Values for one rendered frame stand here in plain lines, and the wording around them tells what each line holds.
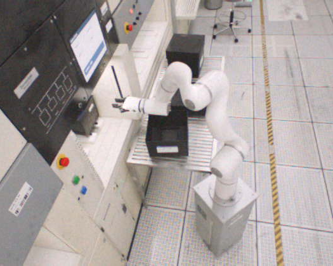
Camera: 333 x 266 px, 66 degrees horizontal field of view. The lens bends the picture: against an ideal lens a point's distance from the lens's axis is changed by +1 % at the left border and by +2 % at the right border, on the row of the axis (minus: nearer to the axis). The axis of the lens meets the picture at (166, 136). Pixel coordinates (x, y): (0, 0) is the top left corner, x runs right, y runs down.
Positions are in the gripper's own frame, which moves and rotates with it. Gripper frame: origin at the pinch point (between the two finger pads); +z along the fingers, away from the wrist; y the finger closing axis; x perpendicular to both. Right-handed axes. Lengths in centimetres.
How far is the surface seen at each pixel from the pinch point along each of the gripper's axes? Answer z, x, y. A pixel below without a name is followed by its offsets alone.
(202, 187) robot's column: -55, -43, -22
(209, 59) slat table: -40, -43, 113
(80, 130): 26.4, -18.1, -10.3
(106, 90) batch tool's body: 14.9, -5.4, 16.3
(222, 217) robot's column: -68, -43, -39
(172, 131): -26, -42, 18
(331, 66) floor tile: -183, -119, 223
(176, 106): -26, -34, 36
